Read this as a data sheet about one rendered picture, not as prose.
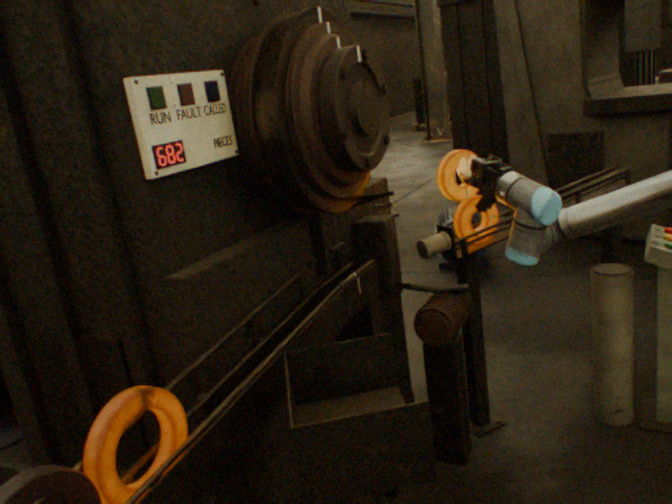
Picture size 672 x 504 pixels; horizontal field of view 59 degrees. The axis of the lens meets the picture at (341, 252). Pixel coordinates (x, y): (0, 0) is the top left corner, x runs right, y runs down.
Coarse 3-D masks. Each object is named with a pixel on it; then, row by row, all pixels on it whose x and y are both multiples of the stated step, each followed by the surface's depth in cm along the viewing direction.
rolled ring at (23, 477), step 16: (16, 480) 77; (32, 480) 77; (48, 480) 79; (64, 480) 81; (80, 480) 83; (0, 496) 75; (16, 496) 75; (32, 496) 77; (64, 496) 84; (80, 496) 83; (96, 496) 86
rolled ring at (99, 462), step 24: (120, 408) 89; (144, 408) 93; (168, 408) 97; (96, 432) 87; (120, 432) 89; (168, 432) 99; (96, 456) 85; (168, 456) 98; (96, 480) 86; (144, 480) 95
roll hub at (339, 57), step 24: (360, 48) 134; (336, 72) 125; (360, 72) 136; (336, 96) 125; (360, 96) 133; (384, 96) 146; (336, 120) 125; (360, 120) 133; (384, 120) 146; (336, 144) 129; (360, 144) 137; (384, 144) 146; (360, 168) 135
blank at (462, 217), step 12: (468, 204) 184; (456, 216) 185; (468, 216) 185; (492, 216) 189; (456, 228) 186; (468, 228) 186; (480, 228) 189; (492, 228) 190; (468, 240) 186; (480, 240) 189
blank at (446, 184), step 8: (456, 152) 179; (464, 152) 180; (472, 152) 182; (448, 160) 178; (456, 160) 179; (440, 168) 179; (448, 168) 178; (456, 168) 180; (440, 176) 179; (448, 176) 179; (440, 184) 180; (448, 184) 179; (456, 184) 181; (464, 184) 184; (448, 192) 180; (456, 192) 181; (464, 192) 183; (472, 192) 184; (464, 200) 183
